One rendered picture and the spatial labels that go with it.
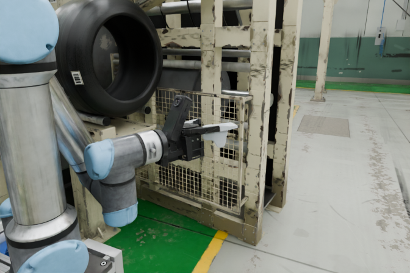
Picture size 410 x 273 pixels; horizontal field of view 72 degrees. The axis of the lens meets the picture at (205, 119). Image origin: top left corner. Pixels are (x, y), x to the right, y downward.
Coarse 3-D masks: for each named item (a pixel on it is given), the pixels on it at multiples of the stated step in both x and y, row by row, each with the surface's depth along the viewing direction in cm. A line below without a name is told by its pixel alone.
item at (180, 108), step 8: (176, 96) 70; (184, 96) 68; (176, 104) 68; (184, 104) 67; (176, 112) 67; (184, 112) 67; (168, 120) 68; (176, 120) 66; (184, 120) 68; (168, 128) 67; (176, 128) 66; (168, 136) 66; (176, 136) 66
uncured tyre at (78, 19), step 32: (96, 0) 125; (128, 0) 139; (64, 32) 119; (96, 32) 123; (128, 32) 169; (64, 64) 120; (128, 64) 176; (160, 64) 160; (96, 96) 128; (128, 96) 169
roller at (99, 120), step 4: (80, 112) 147; (84, 112) 147; (80, 116) 146; (84, 116) 144; (88, 116) 142; (92, 116) 141; (96, 116) 140; (100, 116) 139; (104, 116) 138; (84, 120) 145; (88, 120) 142; (92, 120) 141; (96, 120) 139; (100, 120) 137; (104, 120) 136; (108, 120) 138; (100, 124) 139; (104, 124) 137; (108, 124) 138
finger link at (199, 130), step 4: (196, 128) 68; (200, 128) 68; (204, 128) 68; (208, 128) 68; (212, 128) 68; (216, 128) 69; (192, 132) 68; (196, 132) 68; (200, 132) 68; (204, 132) 68; (208, 132) 69
